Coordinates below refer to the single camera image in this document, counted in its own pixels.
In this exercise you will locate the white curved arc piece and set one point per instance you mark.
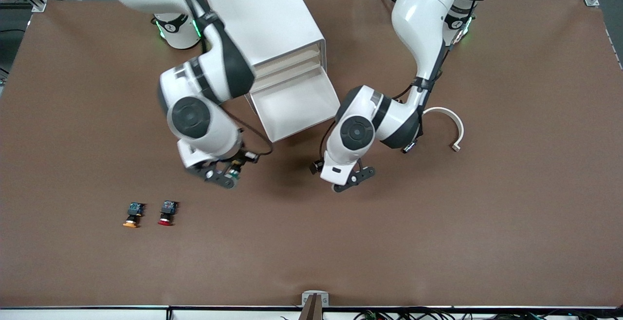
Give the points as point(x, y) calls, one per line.
point(455, 120)

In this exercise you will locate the red push button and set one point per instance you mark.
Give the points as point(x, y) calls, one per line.
point(168, 210)

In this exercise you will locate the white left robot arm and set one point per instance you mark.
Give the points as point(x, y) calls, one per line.
point(418, 18)

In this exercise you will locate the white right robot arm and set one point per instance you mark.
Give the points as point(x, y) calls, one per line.
point(194, 115)

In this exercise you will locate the green push button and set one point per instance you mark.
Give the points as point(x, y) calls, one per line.
point(234, 174)

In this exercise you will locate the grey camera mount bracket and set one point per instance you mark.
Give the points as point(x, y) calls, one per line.
point(305, 299)

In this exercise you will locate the yellow push button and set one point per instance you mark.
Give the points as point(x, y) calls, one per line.
point(132, 213)

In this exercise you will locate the black camera bracket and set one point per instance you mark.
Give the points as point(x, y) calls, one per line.
point(214, 176)
point(357, 176)

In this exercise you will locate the brown table mat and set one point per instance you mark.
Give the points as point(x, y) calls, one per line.
point(311, 237)

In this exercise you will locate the white table edge rail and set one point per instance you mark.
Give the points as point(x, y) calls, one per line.
point(73, 314)

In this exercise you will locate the black right camera bracket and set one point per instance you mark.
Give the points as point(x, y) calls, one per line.
point(214, 176)

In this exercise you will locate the black left camera bracket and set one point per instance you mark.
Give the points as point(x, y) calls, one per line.
point(357, 176)

